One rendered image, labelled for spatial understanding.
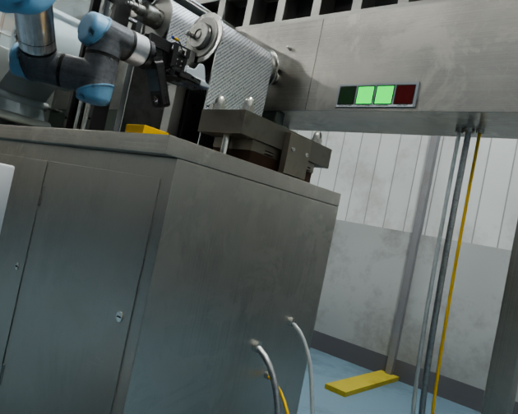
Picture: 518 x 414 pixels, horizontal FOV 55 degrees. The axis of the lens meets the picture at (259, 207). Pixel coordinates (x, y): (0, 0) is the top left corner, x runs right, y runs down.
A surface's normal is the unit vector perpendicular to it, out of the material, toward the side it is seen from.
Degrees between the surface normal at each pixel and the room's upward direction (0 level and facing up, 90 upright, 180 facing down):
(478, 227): 90
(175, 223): 90
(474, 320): 90
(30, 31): 142
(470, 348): 90
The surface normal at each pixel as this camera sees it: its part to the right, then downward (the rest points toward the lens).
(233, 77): 0.75, 0.13
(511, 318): -0.63, -0.15
